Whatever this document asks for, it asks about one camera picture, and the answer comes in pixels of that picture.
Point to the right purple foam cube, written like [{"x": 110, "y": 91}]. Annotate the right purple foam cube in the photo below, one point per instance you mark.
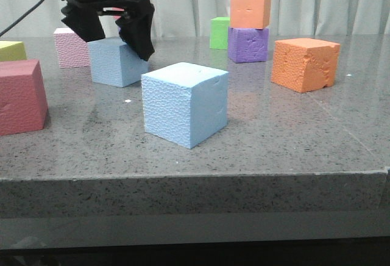
[{"x": 247, "y": 45}]

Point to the stacked orange foam cube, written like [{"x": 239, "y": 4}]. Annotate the stacked orange foam cube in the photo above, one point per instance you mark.
[{"x": 250, "y": 13}]

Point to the large red foam cube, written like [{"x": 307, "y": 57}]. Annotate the large red foam cube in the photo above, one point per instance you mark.
[{"x": 23, "y": 98}]

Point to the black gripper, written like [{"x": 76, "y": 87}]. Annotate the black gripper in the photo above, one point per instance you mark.
[{"x": 81, "y": 16}]

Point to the pink foam cube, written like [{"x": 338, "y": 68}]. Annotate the pink foam cube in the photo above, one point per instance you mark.
[{"x": 72, "y": 51}]

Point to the yellow foam cube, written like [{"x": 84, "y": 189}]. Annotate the yellow foam cube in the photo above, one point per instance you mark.
[{"x": 12, "y": 51}]

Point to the green foam cube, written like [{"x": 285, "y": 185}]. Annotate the green foam cube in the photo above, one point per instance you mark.
[{"x": 219, "y": 32}]

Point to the damaged orange foam cube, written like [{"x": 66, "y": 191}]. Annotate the damaged orange foam cube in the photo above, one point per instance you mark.
[{"x": 305, "y": 64}]

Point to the light blue foam cube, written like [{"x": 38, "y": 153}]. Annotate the light blue foam cube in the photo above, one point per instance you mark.
[
  {"x": 185, "y": 103},
  {"x": 114, "y": 63}
]

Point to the stacked red foam cube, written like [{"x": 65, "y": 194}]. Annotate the stacked red foam cube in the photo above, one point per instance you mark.
[{"x": 117, "y": 9}]

